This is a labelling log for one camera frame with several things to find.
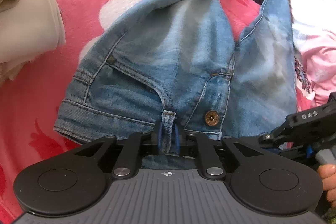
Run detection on person's right hand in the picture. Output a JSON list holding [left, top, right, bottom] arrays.
[[316, 164, 336, 203]]

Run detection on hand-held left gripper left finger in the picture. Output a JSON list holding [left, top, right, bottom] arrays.
[[74, 121, 163, 179]]

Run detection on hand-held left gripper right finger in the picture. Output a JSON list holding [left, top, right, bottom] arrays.
[[174, 124, 266, 179]]

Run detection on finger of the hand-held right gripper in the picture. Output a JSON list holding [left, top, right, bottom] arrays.
[[259, 123, 289, 149]]

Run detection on cream white cloth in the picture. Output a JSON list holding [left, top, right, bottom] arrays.
[[0, 0, 66, 81]]

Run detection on light blue denim jeans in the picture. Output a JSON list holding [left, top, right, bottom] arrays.
[[53, 0, 298, 170]]

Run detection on pink and white quilt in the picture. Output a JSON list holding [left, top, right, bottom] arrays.
[[256, 0, 336, 106]]

